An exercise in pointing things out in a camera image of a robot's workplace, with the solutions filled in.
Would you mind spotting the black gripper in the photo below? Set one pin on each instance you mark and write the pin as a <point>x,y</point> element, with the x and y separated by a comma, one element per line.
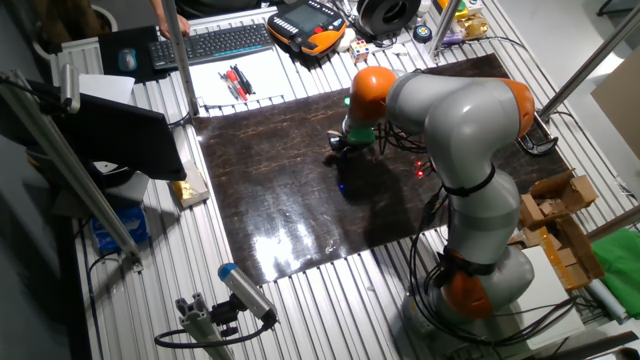
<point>345,146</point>

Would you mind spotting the silver orange robot arm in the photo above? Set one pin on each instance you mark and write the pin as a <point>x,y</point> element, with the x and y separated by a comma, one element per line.
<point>465,125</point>

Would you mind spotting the person right forearm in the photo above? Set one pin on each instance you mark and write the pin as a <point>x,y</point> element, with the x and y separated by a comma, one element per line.
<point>156,9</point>

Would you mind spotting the black pen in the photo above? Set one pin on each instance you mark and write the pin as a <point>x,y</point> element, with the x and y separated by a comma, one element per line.
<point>241,79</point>
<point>247,79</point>

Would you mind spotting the grey blue pen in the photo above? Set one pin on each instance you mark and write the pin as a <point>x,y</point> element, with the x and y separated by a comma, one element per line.
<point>227,85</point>

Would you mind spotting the person right hand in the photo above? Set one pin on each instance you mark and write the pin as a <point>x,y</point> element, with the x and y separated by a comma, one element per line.
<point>185,26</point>

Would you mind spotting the dark marble pattern mat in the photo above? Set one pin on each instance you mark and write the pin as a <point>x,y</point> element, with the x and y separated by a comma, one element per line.
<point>275,190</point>

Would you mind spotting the Rubik's cube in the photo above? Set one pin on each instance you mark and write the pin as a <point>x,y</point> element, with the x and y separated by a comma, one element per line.
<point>359,51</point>

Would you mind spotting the large white paper sheet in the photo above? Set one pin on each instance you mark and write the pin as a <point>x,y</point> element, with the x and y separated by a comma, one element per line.
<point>270,75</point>

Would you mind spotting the white round object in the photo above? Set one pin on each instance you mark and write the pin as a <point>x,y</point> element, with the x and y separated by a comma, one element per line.
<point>345,40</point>

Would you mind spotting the red marker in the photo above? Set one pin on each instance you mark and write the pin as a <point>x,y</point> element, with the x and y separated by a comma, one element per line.
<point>236,82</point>

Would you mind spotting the black filament spool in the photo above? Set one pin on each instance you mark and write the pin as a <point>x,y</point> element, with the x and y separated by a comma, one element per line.
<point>370,17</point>

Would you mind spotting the orange black teach pendant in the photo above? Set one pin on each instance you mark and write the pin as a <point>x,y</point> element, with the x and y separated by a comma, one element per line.
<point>305,20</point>

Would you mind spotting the black round puck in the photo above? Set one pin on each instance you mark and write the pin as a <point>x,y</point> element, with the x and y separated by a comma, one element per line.
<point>422,34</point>

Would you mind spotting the purple object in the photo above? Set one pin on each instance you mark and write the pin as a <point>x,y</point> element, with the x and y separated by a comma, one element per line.
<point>452,39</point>

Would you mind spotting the white box golden content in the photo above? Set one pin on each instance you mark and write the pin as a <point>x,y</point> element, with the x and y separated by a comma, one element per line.
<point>190,187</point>

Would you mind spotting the black computer keyboard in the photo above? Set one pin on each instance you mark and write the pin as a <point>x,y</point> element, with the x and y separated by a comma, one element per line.
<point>215,42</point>

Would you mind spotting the golden wrapped object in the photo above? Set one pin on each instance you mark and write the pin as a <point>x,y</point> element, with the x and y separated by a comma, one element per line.
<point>475,26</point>

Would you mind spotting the person dark torso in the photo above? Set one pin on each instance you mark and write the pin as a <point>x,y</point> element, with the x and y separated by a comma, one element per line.
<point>225,6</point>

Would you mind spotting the small white box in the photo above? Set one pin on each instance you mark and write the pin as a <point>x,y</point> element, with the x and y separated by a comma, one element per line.
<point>474,5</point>

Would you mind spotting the black C-clamp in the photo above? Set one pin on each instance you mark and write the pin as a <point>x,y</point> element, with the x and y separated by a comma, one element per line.
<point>537,146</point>

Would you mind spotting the small cardboard box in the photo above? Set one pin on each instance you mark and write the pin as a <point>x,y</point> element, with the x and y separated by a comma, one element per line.
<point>532,210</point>

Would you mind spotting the black monitor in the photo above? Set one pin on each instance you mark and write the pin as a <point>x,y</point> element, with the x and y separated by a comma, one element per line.
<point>125,140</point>

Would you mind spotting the short aluminium profile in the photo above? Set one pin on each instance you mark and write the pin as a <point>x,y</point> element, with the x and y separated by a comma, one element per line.
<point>200,325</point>

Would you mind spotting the blue grey computer mouse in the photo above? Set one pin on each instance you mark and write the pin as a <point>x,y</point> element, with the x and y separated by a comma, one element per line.
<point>127,60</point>

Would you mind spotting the blue tissue pack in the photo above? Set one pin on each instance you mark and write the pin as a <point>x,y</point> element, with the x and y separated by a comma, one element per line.
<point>120,227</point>

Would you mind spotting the small white paper sheet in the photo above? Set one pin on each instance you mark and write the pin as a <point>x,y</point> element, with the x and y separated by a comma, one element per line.
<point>107,87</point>

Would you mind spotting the white base board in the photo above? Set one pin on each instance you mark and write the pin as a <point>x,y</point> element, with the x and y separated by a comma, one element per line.
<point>545,300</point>

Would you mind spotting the black mouse pad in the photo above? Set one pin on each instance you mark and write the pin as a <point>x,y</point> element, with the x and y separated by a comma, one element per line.
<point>110,50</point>

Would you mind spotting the white round bin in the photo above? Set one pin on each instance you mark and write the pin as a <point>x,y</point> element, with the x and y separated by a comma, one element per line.
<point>114,21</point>

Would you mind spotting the aluminium diagonal strut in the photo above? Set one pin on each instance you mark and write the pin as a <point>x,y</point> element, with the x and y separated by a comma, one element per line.
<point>75,170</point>

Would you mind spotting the brown board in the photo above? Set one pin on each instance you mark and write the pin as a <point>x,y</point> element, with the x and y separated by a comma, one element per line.
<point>620,110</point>

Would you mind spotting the green cloth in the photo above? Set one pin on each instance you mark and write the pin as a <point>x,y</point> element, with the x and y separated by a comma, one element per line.
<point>620,270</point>

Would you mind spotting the pale blue rolled tube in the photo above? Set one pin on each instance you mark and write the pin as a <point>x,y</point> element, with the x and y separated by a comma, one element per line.
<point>607,300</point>

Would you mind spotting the aluminium frame post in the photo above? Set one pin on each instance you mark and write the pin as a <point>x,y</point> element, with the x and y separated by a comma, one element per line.
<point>590,65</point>
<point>445,25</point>
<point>615,222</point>
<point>177,60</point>

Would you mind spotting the silver camera blue cap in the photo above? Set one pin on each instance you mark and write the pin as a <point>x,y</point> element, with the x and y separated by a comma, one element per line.
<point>245,290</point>

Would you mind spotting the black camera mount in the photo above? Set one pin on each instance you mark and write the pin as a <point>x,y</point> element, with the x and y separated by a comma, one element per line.
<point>225,315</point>

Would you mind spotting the silver camera on strut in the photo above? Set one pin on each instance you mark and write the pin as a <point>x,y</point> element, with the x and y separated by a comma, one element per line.
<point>70,87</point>

